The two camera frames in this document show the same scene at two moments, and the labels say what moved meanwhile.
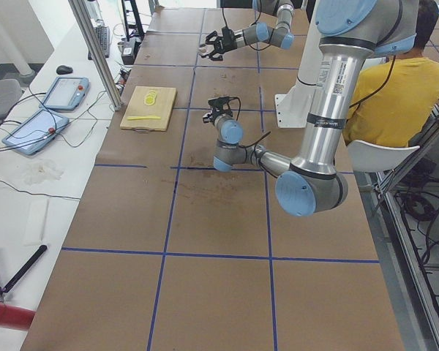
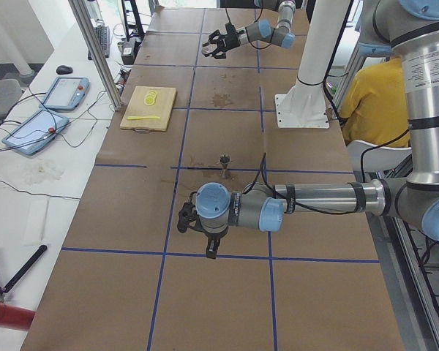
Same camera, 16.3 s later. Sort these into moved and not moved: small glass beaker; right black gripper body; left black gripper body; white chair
Moved: left black gripper body
Not moved: small glass beaker; white chair; right black gripper body
